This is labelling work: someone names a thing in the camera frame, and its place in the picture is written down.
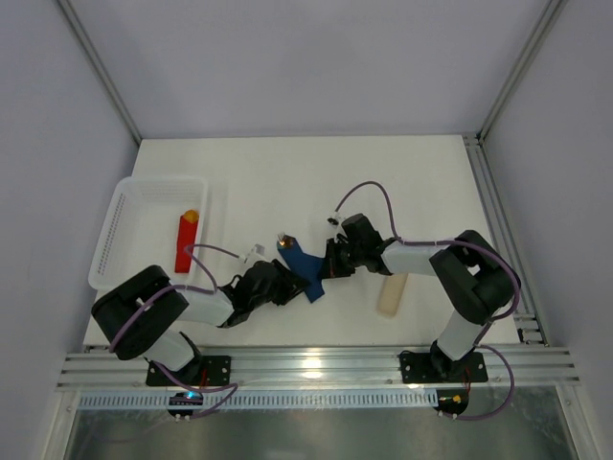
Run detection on aluminium table edge rail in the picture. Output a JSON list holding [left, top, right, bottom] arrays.
[[56, 345, 580, 392]]

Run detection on red bottle orange cap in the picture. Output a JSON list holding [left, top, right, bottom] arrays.
[[174, 209, 199, 274]]

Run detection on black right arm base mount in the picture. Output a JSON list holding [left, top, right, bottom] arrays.
[[398, 351, 488, 384]]

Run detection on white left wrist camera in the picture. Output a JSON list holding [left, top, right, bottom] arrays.
[[241, 243, 266, 264]]

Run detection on aluminium frame post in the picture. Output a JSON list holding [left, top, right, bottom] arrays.
[[476, 0, 568, 144], [54, 0, 143, 147]]

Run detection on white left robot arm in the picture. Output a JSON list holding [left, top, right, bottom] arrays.
[[91, 260, 309, 387]]

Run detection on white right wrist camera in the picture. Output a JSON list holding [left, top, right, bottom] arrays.
[[327, 212, 345, 238]]

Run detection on white slotted cable duct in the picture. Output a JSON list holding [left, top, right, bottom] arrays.
[[78, 387, 439, 411]]

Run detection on blue paper napkin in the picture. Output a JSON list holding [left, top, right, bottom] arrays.
[[277, 239, 325, 303]]

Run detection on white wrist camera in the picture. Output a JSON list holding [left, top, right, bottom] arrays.
[[241, 243, 266, 264], [327, 212, 345, 238]]

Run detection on aluminium frame post left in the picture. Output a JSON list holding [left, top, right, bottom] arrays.
[[54, 0, 143, 147]]

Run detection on aluminium side rail right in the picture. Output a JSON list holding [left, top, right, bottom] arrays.
[[463, 133, 549, 347]]

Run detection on gold fork green handle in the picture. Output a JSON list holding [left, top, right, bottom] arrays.
[[277, 233, 295, 249]]

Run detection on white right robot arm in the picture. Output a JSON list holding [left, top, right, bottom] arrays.
[[319, 214, 521, 383]]

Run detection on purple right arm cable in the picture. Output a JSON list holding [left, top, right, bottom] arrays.
[[334, 180, 522, 421]]

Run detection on beige cutlery tray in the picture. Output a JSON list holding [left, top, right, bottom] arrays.
[[376, 273, 408, 318]]

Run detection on aluminium frame post right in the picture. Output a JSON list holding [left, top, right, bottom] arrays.
[[476, 0, 568, 144]]

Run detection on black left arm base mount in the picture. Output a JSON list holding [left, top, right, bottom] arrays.
[[146, 355, 232, 388]]

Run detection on white plastic basket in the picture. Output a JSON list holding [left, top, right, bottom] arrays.
[[88, 175, 209, 292]]

